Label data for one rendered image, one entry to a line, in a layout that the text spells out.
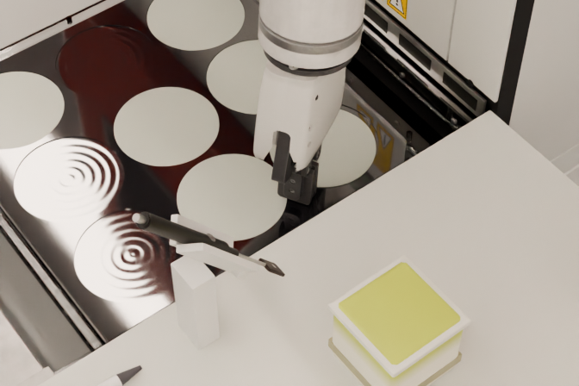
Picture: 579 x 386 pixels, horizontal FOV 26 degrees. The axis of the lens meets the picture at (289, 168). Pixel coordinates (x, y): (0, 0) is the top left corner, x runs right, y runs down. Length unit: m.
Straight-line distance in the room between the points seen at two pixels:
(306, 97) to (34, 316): 0.35
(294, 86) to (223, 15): 0.32
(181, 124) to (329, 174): 0.15
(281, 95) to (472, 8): 0.19
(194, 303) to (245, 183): 0.26
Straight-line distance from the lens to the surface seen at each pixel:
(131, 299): 1.09
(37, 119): 1.23
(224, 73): 1.25
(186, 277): 0.92
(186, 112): 1.22
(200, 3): 1.32
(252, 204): 1.14
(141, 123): 1.21
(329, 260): 1.02
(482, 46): 1.11
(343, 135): 1.19
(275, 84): 1.01
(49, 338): 1.17
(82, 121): 1.22
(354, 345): 0.93
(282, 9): 0.97
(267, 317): 0.99
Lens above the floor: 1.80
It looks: 51 degrees down
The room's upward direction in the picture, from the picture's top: straight up
